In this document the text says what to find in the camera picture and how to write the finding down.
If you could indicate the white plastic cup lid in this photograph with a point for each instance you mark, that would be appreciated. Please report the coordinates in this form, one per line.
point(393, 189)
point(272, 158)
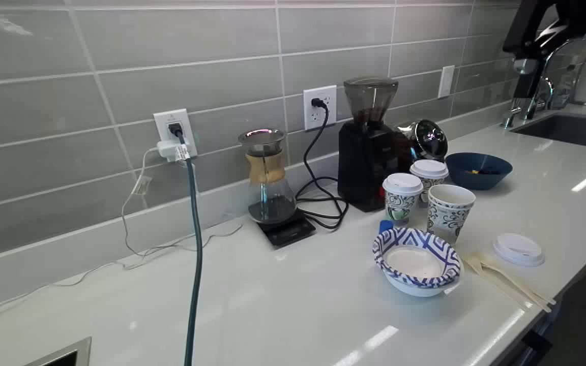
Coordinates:
point(404, 183)

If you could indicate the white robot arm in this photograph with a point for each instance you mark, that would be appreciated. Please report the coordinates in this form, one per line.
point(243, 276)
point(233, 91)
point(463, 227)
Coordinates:
point(544, 26)

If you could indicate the patterned cup formerly lidded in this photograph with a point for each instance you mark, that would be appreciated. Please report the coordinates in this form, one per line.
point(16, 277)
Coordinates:
point(399, 208)

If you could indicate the rear lidded paper cup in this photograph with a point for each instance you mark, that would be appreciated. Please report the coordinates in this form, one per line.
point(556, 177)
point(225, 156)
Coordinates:
point(429, 173)

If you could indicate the open patterned paper cup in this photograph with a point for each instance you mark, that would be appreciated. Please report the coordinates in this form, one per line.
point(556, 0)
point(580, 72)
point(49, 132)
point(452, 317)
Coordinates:
point(448, 211)

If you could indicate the white lid on counter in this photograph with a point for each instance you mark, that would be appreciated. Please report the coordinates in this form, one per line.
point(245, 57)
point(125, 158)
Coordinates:
point(520, 251)

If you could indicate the glass pour-over carafe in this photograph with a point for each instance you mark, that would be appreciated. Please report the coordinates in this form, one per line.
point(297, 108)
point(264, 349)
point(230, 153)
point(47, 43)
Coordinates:
point(270, 199)

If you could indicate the black coffee scale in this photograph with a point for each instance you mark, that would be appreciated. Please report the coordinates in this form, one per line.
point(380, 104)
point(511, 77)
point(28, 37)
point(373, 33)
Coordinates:
point(290, 231)

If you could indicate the black coffee grinder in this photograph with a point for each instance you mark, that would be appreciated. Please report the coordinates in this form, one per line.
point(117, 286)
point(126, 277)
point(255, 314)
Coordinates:
point(368, 149)

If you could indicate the blue bottle cap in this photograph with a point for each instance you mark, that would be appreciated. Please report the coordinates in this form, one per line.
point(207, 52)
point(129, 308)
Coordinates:
point(385, 224)

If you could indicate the chrome round appliance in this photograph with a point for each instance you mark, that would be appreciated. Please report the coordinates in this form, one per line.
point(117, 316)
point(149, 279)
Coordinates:
point(426, 140)

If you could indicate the blue white patterned bowl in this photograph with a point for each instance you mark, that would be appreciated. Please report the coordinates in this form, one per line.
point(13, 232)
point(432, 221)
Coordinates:
point(416, 263)

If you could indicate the dark blue bowl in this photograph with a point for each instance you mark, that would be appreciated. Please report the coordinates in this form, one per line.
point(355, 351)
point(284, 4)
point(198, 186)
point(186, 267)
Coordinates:
point(476, 171)

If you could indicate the chrome sink faucet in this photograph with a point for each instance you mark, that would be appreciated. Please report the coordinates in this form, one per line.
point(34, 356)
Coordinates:
point(559, 84)

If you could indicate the middle wall outlet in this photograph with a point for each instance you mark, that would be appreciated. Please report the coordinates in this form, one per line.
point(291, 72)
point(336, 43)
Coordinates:
point(318, 107)

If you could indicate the wall outlet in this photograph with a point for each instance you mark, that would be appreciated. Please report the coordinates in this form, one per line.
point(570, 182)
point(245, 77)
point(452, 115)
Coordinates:
point(318, 107)
point(176, 138)
point(446, 80)

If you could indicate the left wall outlet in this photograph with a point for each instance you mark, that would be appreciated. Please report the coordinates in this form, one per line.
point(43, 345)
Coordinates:
point(176, 138)

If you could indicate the right wall outlet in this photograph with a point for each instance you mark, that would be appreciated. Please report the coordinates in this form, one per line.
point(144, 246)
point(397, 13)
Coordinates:
point(446, 80)

